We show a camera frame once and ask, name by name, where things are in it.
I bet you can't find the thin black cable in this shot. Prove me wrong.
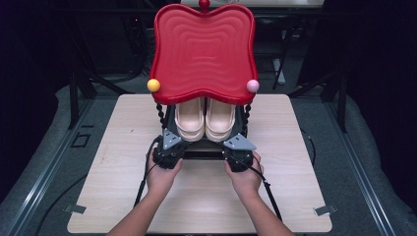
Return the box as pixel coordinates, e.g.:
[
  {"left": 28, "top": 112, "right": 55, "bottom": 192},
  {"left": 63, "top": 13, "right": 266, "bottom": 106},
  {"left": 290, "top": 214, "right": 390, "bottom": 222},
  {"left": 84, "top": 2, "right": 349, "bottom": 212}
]
[{"left": 300, "top": 128, "right": 318, "bottom": 168}]

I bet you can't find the black metal stand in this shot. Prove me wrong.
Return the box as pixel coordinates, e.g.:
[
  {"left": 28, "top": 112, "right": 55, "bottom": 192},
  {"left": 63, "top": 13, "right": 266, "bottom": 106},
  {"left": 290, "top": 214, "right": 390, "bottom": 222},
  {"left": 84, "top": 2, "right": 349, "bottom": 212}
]
[
  {"left": 67, "top": 70, "right": 134, "bottom": 130},
  {"left": 288, "top": 70, "right": 349, "bottom": 134}
]

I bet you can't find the grey tape strip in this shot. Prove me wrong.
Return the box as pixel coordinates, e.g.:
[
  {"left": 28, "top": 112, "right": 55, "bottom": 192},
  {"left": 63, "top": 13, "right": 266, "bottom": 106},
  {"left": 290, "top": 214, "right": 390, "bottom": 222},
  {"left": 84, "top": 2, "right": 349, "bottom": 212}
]
[
  {"left": 63, "top": 204, "right": 88, "bottom": 215},
  {"left": 313, "top": 204, "right": 338, "bottom": 217}
]

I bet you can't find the person's right hand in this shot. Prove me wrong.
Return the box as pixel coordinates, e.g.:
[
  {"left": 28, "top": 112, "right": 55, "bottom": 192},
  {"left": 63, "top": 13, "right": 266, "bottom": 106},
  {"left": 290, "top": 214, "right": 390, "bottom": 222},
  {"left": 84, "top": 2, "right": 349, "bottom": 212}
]
[{"left": 223, "top": 150, "right": 264, "bottom": 199}]

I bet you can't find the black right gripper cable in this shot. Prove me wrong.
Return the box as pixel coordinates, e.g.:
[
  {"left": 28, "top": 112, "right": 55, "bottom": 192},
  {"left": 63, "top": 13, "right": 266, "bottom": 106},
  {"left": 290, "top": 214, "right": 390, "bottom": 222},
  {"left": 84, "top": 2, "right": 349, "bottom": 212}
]
[{"left": 249, "top": 156, "right": 283, "bottom": 221}]

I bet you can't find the person's left hand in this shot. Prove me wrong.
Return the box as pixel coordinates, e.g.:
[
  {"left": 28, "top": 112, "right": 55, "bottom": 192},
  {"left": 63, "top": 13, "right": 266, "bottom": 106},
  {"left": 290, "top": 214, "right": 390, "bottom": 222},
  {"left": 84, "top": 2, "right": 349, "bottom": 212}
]
[{"left": 146, "top": 148, "right": 184, "bottom": 199}]

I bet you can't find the cream white clog shoe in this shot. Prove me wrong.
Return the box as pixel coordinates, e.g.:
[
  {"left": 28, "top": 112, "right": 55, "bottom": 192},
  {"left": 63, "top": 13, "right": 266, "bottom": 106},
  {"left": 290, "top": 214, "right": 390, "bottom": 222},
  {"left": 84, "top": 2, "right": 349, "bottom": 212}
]
[
  {"left": 205, "top": 97, "right": 237, "bottom": 144},
  {"left": 173, "top": 96, "right": 207, "bottom": 143}
]

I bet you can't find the red and black shoe rack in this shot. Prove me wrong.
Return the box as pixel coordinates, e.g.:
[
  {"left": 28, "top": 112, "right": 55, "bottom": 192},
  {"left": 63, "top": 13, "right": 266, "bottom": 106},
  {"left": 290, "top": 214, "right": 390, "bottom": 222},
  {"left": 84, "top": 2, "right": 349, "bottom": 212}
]
[{"left": 147, "top": 0, "right": 261, "bottom": 161}]

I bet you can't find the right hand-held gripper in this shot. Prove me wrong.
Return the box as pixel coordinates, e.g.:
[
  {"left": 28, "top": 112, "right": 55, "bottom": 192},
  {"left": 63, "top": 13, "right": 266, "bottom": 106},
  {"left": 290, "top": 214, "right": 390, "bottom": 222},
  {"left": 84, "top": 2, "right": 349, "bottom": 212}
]
[{"left": 222, "top": 132, "right": 258, "bottom": 173}]

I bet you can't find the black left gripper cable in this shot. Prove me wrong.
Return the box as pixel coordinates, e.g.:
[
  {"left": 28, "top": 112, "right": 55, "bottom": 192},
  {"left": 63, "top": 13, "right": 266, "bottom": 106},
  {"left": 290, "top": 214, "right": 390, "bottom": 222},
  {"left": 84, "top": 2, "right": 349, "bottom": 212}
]
[{"left": 33, "top": 135, "right": 163, "bottom": 236}]

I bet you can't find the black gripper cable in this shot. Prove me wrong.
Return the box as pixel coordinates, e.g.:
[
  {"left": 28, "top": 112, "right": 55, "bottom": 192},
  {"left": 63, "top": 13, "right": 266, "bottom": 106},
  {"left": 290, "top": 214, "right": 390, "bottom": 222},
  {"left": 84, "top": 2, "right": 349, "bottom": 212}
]
[
  {"left": 249, "top": 156, "right": 283, "bottom": 221},
  {"left": 33, "top": 135, "right": 163, "bottom": 236}
]

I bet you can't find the grey metal floor rail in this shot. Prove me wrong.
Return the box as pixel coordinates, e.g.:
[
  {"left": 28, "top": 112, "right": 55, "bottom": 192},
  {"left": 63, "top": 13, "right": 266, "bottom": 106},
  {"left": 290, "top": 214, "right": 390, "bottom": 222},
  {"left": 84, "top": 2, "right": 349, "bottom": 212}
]
[
  {"left": 4, "top": 97, "right": 96, "bottom": 236},
  {"left": 323, "top": 99, "right": 396, "bottom": 236}
]

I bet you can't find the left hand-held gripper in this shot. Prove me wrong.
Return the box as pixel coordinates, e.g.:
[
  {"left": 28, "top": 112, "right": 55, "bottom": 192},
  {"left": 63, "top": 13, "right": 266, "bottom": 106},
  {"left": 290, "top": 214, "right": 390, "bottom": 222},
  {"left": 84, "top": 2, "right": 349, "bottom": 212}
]
[{"left": 152, "top": 128, "right": 190, "bottom": 171}]

